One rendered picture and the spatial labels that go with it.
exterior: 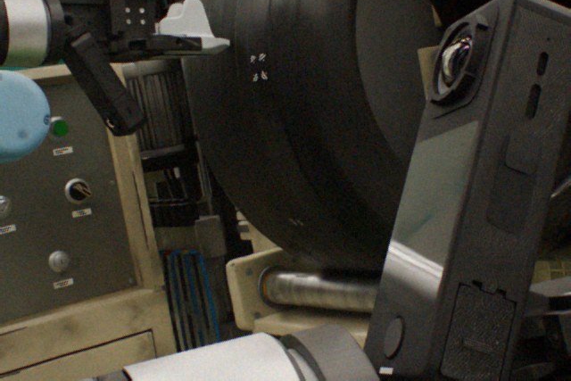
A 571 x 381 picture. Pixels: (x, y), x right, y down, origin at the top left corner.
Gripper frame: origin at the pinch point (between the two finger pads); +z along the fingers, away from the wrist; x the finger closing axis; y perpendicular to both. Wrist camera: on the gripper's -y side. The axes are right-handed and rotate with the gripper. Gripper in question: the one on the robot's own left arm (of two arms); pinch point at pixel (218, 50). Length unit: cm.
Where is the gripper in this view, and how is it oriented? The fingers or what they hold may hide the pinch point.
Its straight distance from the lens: 121.8
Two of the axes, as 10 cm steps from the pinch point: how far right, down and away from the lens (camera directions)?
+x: -5.2, 0.5, 8.5
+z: 8.5, -0.7, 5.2
